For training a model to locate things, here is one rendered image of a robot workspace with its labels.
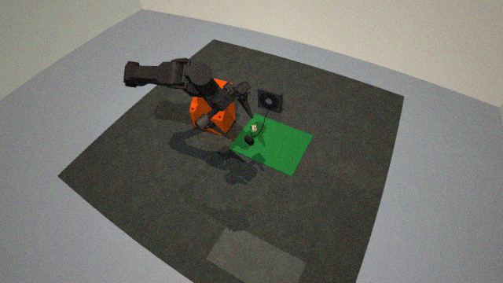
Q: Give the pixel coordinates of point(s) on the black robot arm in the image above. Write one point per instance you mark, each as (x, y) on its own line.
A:
(180, 74)

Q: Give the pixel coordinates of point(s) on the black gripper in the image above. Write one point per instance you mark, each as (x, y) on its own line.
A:
(204, 120)

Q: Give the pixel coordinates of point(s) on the green circuit board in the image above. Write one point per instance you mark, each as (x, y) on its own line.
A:
(278, 146)

